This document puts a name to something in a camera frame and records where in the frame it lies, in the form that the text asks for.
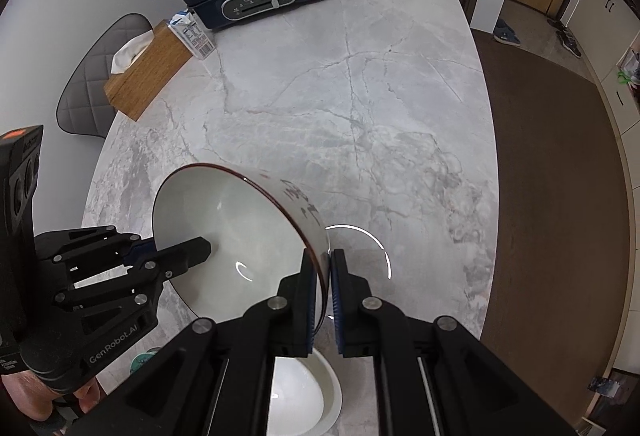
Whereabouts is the wooden tissue box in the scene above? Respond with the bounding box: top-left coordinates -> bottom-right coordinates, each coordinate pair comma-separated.
103,20 -> 196,122

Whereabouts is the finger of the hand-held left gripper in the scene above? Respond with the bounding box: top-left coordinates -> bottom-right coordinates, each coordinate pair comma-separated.
131,237 -> 213,289
107,227 -> 155,262

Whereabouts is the large teal floral plate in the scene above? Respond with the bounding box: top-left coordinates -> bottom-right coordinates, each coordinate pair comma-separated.
129,348 -> 162,374

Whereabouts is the red floral bowl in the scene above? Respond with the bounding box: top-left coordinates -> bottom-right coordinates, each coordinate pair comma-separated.
151,163 -> 332,332

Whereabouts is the person's left hand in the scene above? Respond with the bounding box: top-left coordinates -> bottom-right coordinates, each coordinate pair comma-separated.
0,371 -> 103,423

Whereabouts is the brown carpet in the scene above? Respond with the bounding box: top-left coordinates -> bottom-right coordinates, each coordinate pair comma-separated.
470,29 -> 633,432

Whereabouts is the blue shoe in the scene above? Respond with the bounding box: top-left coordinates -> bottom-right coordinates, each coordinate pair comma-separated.
493,19 -> 522,46

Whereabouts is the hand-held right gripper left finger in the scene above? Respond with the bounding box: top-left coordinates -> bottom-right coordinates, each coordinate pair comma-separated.
75,249 -> 321,436

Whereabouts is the white tissue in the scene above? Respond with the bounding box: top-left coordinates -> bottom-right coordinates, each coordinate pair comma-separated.
111,30 -> 155,74

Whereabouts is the white milk carton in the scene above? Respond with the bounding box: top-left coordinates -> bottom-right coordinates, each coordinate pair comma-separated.
167,10 -> 217,60

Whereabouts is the large white bowl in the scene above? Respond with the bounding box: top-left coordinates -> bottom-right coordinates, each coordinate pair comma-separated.
270,347 -> 343,436

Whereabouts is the grey quilted chair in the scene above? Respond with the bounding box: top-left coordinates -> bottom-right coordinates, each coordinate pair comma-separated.
56,14 -> 153,139

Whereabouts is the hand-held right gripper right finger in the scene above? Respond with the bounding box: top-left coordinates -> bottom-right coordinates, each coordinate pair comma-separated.
327,249 -> 576,436

